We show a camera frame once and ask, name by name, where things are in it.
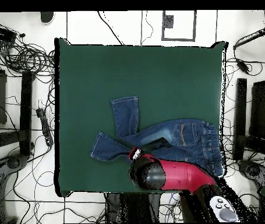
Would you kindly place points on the dark grey square plate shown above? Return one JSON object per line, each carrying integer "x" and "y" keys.
{"x": 168, "y": 21}

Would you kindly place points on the dark green table cloth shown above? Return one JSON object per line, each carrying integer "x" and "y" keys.
{"x": 95, "y": 81}

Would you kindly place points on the person's dark shoe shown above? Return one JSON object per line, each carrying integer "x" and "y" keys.
{"x": 47, "y": 16}

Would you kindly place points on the blue denim jeans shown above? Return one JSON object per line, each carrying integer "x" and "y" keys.
{"x": 185, "y": 135}

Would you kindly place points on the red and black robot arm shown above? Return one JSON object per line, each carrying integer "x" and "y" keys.
{"x": 181, "y": 175}

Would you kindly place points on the black stand bar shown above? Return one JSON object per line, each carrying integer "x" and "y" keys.
{"x": 240, "y": 112}
{"x": 26, "y": 112}

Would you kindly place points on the grey square floor frame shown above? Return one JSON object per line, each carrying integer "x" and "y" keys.
{"x": 194, "y": 25}

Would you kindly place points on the black power strip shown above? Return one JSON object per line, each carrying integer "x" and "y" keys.
{"x": 45, "y": 128}

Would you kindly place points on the black electronics box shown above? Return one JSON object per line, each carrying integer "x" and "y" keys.
{"x": 0, "y": 32}

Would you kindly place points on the black power adapter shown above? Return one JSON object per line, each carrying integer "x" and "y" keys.
{"x": 242, "y": 65}

